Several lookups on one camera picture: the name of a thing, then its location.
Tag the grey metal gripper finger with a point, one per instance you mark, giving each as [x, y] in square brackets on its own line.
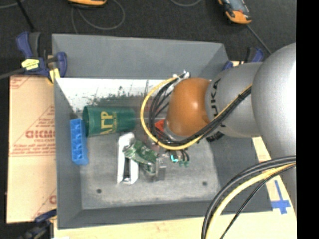
[150, 169]
[161, 169]

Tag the green and white patterned packet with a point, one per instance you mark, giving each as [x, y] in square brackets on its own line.
[139, 153]

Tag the red small object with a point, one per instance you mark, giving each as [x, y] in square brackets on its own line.
[159, 126]

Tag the white stapler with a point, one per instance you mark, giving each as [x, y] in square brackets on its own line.
[123, 163]

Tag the dark green plastic cup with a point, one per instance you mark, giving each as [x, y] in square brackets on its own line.
[109, 121]

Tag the blue plastic tray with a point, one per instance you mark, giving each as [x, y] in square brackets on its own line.
[78, 143]

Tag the grey metal bin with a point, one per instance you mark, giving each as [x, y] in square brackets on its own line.
[139, 58]

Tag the brown cardboard board red print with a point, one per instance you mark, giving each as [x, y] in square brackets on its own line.
[30, 178]

